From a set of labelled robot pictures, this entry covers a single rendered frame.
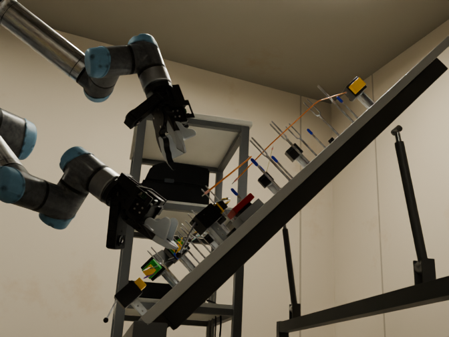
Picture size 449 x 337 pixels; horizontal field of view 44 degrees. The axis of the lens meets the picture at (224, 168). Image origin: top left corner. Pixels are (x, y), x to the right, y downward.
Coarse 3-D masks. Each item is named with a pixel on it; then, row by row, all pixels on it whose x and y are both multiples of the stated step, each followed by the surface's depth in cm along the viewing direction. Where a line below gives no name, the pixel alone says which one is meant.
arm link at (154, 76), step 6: (156, 66) 139; (144, 72) 139; (150, 72) 138; (156, 72) 138; (162, 72) 139; (144, 78) 139; (150, 78) 138; (156, 78) 137; (162, 78) 138; (168, 78) 140; (144, 84) 139; (144, 90) 140
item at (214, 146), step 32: (192, 128) 250; (224, 128) 242; (160, 160) 289; (192, 160) 287; (224, 160) 278; (224, 224) 252; (128, 256) 214; (128, 320) 259; (192, 320) 265; (224, 320) 235
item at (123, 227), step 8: (112, 200) 127; (112, 208) 126; (120, 208) 127; (112, 216) 126; (112, 224) 126; (120, 224) 127; (112, 232) 126; (120, 232) 127; (112, 240) 125; (120, 240) 126; (112, 248) 126; (120, 248) 127
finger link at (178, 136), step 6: (168, 126) 132; (180, 126) 133; (168, 132) 133; (174, 132) 130; (180, 132) 130; (186, 132) 132; (192, 132) 133; (174, 138) 130; (180, 138) 129; (186, 138) 131; (180, 144) 129; (180, 150) 129
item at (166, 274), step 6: (162, 252) 196; (150, 258) 189; (156, 258) 189; (162, 258) 192; (168, 258) 196; (144, 264) 190; (168, 264) 192; (162, 270) 188; (156, 276) 189; (162, 276) 192; (168, 276) 194; (168, 282) 192; (174, 282) 191
